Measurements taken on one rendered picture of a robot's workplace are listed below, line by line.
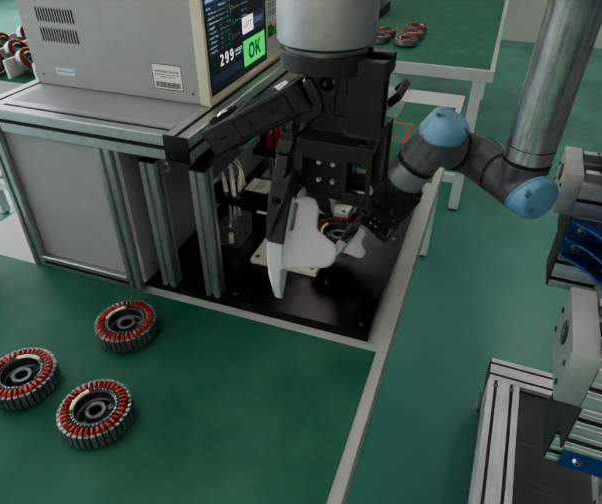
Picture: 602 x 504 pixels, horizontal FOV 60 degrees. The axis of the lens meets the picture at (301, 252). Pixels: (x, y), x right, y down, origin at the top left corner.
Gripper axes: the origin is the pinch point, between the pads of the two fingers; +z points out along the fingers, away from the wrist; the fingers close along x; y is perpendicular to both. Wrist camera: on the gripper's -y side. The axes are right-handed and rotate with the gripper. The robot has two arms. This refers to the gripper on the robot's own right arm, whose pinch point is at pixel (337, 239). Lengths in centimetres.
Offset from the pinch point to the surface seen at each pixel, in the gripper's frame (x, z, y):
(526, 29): 532, 38, 81
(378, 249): 7.2, 1.2, 9.5
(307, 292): -12.2, 6.1, 0.5
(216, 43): -3.1, -22.5, -39.1
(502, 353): 64, 48, 84
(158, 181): -18.9, -2.1, -34.1
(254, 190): -1.6, 0.7, -20.4
